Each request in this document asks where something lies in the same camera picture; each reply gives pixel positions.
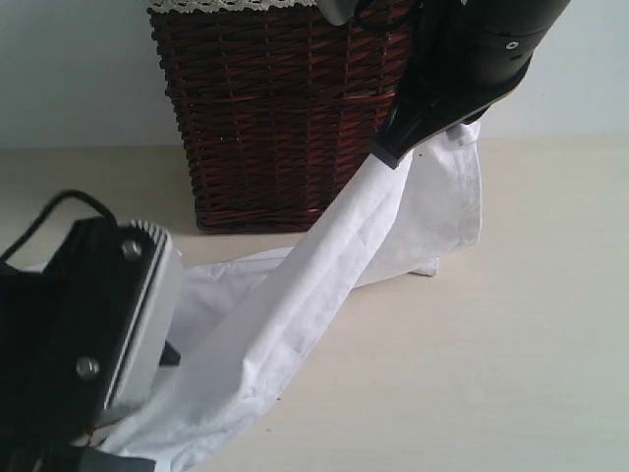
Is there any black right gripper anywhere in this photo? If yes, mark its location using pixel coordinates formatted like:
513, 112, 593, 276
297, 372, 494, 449
371, 1, 533, 169

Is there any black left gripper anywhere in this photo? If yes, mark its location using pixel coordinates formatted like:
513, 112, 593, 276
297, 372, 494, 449
0, 265, 183, 472

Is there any white t-shirt red lettering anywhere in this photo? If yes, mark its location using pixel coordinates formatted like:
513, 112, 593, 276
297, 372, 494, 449
19, 120, 485, 472

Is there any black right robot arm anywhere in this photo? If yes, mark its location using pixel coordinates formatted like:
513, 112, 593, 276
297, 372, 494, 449
371, 0, 568, 168

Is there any dark red wicker basket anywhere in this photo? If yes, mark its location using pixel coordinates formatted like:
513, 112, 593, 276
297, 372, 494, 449
147, 1, 413, 234

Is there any beige lace basket liner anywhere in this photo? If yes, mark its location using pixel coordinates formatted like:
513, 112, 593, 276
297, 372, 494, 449
145, 0, 316, 14

